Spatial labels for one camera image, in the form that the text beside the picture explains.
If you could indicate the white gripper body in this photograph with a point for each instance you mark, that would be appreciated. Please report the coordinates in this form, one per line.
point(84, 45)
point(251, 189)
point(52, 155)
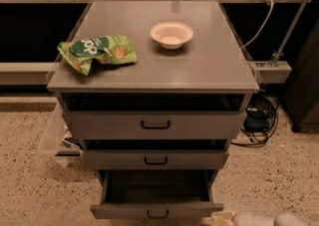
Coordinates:
point(253, 220)

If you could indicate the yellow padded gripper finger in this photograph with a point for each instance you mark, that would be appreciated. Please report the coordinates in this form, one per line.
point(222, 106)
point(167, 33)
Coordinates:
point(222, 218)

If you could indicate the grey bottom drawer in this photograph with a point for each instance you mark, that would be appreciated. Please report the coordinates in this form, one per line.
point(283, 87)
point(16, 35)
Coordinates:
point(156, 194)

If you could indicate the grey drawer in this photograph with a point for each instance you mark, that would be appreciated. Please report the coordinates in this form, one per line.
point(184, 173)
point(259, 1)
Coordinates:
point(156, 194)
point(154, 124)
point(156, 154)

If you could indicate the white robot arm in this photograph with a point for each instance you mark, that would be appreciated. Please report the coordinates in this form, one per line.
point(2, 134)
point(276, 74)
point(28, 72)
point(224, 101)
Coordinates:
point(286, 220)

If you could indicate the grey middle drawer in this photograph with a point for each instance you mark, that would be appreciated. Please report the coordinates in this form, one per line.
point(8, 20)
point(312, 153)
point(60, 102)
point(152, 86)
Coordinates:
point(156, 154)

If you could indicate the grey drawer cabinet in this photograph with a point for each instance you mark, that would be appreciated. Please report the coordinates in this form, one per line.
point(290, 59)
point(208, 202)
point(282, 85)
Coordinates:
point(208, 73)

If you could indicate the grey top drawer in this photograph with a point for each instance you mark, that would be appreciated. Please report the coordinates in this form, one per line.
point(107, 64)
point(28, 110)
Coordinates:
point(154, 124)

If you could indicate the dark cabinet at right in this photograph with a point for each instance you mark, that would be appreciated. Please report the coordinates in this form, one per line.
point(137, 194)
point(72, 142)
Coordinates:
point(301, 96)

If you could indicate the clear plastic storage box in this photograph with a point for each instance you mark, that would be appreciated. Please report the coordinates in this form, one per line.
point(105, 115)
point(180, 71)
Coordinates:
point(51, 143)

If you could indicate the white paper bowl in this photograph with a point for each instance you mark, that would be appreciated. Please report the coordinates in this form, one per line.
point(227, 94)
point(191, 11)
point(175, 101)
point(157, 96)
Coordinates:
point(171, 35)

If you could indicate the green snack bag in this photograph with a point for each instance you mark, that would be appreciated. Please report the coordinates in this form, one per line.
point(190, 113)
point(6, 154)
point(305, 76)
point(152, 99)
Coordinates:
point(107, 50)

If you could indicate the metal diagonal rod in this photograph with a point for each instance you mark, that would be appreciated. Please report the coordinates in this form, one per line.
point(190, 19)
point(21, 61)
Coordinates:
point(292, 24)

